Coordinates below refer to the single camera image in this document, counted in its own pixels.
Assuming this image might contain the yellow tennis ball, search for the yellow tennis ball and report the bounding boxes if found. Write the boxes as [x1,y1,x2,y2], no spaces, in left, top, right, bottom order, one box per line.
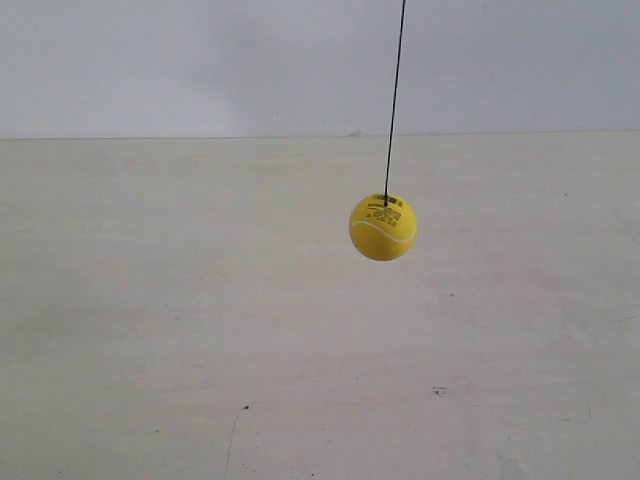
[349,193,418,261]

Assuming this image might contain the thin black hanging string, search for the thin black hanging string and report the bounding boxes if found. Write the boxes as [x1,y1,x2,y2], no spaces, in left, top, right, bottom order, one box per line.
[382,0,407,207]

